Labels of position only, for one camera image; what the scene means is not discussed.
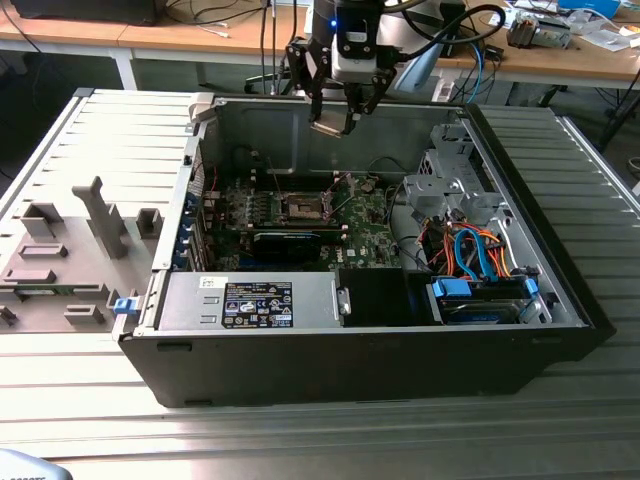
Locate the grey power supply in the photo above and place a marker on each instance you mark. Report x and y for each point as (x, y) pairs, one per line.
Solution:
(190, 300)

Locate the wooden desk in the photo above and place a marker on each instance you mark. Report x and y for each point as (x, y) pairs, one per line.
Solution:
(550, 62)
(150, 37)

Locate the grey metal disk bay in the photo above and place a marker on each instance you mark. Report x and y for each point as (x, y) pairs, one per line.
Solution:
(435, 190)

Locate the blue plastic clip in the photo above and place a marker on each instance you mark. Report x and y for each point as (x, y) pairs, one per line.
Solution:
(125, 306)

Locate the small white box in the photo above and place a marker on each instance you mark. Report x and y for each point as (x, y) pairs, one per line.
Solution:
(442, 91)

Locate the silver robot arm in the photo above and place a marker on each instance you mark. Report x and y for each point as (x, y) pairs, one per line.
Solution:
(334, 91)

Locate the grey parts rack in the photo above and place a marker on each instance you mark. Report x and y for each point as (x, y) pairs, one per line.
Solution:
(75, 235)

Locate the black flat box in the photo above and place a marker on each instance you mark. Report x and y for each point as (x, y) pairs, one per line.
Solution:
(85, 10)

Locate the CPU socket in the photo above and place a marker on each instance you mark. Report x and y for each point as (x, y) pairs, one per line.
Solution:
(302, 210)

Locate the grey rounded device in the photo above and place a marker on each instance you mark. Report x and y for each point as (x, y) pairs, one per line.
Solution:
(25, 467)

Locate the hard disk in blue carrier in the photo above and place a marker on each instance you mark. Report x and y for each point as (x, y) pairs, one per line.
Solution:
(475, 312)

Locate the CPU with silver top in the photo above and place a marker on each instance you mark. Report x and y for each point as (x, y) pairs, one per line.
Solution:
(327, 125)

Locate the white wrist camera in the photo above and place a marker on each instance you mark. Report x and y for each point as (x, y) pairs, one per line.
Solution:
(355, 67)

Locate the CPU cooler heat sink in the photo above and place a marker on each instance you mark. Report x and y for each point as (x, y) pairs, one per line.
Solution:
(537, 32)

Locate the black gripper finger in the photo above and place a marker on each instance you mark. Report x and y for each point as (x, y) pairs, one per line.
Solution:
(380, 92)
(307, 70)

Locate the green motherboard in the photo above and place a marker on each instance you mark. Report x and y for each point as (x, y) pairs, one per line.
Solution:
(370, 235)

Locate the blue box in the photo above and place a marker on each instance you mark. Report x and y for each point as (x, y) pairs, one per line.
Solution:
(590, 4)

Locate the black and grey PC case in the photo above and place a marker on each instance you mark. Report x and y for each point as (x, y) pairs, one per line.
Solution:
(300, 370)

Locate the black graphics card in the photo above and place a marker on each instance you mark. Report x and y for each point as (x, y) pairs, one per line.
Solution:
(285, 247)

